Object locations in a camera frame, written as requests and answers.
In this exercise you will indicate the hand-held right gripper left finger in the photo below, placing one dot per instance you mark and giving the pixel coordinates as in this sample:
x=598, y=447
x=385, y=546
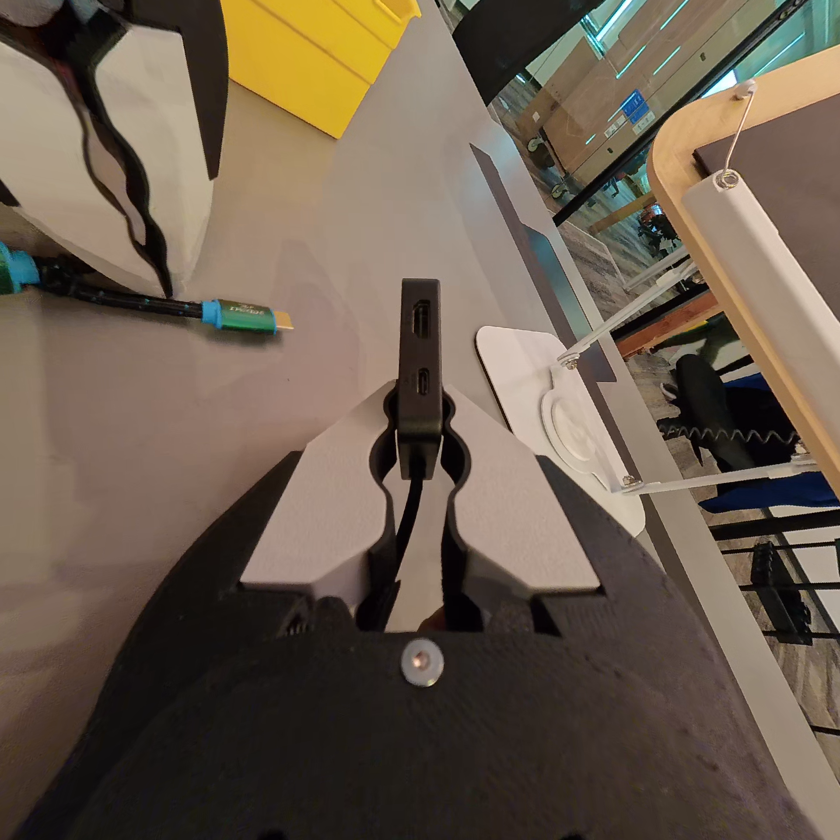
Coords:
x=321, y=518

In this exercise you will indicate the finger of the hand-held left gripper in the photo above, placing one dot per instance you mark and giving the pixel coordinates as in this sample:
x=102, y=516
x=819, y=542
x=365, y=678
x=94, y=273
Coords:
x=39, y=151
x=177, y=131

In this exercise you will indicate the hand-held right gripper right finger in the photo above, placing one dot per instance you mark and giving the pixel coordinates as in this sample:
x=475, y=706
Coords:
x=518, y=525

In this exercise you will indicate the blue office chair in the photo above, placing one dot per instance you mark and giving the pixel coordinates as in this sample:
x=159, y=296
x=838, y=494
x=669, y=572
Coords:
x=774, y=495

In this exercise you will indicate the large cardboard box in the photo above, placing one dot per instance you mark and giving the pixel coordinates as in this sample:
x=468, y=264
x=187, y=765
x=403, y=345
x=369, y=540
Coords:
x=577, y=98

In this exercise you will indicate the black power strip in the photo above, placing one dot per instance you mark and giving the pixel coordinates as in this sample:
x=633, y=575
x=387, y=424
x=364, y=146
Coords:
x=781, y=597

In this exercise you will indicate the white folding stand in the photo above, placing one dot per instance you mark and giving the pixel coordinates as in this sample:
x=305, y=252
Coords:
x=518, y=367

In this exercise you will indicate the person's right hand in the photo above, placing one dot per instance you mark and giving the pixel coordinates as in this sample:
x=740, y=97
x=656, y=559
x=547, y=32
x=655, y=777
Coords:
x=433, y=620

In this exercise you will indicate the yellow plastic bin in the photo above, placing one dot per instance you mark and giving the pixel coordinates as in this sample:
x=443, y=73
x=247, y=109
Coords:
x=295, y=65

